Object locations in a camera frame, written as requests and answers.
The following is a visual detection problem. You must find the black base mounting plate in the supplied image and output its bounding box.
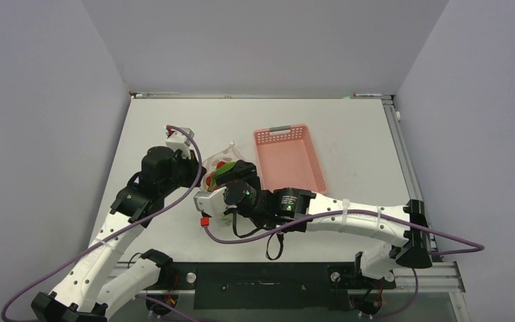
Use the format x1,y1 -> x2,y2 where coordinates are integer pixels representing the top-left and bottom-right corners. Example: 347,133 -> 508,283
148,262 -> 396,311

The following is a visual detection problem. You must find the aluminium rail frame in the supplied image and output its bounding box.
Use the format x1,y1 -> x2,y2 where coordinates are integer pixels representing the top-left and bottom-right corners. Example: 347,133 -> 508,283
353,92 -> 471,322

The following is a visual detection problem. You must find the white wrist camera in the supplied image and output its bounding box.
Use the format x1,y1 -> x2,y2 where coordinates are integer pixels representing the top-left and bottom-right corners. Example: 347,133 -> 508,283
194,187 -> 231,227
165,129 -> 192,159

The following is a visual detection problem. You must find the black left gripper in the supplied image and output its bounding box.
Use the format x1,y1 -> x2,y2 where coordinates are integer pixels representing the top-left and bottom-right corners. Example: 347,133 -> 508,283
159,148 -> 207,197

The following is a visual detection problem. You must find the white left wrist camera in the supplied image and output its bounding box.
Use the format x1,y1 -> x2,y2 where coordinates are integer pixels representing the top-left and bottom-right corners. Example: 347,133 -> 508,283
165,129 -> 192,159

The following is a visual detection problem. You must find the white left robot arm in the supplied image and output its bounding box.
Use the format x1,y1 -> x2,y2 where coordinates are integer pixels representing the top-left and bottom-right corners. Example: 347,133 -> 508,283
31,144 -> 205,321

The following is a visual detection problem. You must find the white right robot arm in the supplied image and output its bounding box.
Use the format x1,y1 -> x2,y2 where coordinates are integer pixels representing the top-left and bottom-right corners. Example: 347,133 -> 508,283
194,161 -> 433,287

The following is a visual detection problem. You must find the clear zip top bag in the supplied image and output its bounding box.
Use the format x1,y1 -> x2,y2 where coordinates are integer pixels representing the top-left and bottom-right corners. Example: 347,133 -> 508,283
199,141 -> 245,191

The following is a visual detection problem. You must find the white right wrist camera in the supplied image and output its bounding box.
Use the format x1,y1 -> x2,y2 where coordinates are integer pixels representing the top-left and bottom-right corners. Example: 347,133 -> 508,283
194,187 -> 231,227

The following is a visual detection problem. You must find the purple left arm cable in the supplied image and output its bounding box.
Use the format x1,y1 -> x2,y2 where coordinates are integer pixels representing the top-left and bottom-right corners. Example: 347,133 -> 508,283
0,125 -> 204,322

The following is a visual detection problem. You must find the pink plastic basket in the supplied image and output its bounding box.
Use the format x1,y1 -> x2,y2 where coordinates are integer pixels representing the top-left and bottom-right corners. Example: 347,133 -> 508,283
253,124 -> 328,193

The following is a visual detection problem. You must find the red strawberry cluster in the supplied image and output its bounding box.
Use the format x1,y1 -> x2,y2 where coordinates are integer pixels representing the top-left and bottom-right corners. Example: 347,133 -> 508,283
204,160 -> 226,191

